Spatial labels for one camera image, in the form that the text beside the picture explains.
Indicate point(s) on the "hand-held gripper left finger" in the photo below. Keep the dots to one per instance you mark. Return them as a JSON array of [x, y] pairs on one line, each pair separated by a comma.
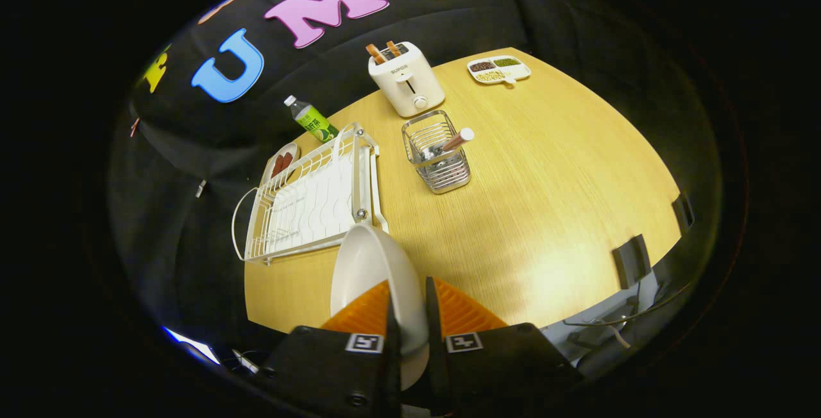
[[333, 367]]

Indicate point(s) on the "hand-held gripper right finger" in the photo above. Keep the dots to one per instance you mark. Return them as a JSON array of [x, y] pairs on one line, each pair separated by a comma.
[[436, 354]]

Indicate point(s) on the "white plate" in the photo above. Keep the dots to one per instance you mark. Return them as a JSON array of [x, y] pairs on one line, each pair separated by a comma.
[[372, 264]]

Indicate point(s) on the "small plate with sausages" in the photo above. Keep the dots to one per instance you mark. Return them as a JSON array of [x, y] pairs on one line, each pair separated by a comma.
[[290, 150]]

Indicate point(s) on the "white divided dish of beans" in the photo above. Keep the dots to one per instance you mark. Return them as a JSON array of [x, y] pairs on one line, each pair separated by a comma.
[[499, 72]]

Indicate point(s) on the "computer monitor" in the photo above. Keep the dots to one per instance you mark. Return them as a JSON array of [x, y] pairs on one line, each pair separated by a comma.
[[189, 343]]

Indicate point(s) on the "red sausage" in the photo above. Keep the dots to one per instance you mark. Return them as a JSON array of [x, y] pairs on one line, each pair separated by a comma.
[[278, 168], [287, 159]]

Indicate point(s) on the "black table clamp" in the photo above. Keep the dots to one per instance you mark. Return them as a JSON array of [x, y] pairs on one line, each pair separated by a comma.
[[632, 261], [684, 213]]

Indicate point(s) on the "white cloth clip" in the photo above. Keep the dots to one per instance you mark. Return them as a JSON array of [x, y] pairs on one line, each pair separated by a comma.
[[201, 188]]

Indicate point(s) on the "green label drink bottle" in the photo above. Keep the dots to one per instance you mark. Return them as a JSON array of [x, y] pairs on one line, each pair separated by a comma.
[[314, 122]]

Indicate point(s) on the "white toaster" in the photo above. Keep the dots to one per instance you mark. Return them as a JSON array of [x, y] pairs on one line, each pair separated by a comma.
[[410, 88]]

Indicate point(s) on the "brown toast slice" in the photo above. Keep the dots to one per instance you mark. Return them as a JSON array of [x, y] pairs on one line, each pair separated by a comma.
[[393, 49], [375, 54]]

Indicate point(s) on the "pink cloth clip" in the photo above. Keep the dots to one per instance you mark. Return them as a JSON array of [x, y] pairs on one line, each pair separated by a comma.
[[133, 127]]

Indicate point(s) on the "black backdrop cloth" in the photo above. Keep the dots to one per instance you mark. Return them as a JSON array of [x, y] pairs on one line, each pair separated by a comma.
[[449, 20]]

